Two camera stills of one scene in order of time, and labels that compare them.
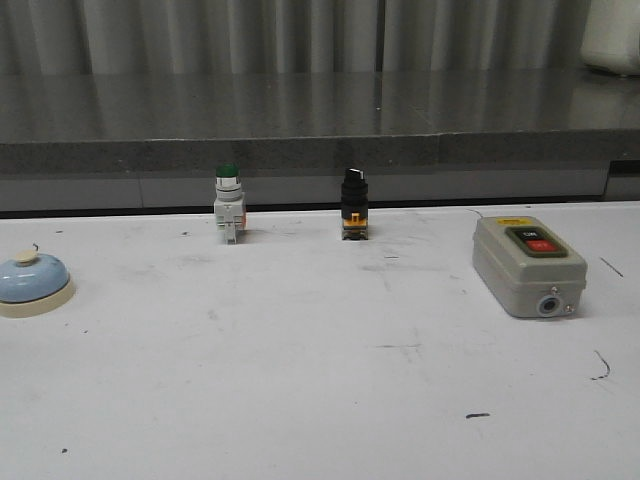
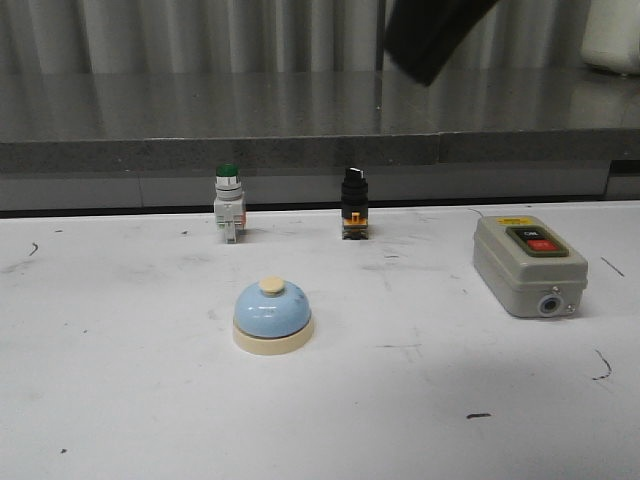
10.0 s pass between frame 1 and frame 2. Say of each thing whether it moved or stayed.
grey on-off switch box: stayed
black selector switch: stayed
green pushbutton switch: stayed
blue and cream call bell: moved
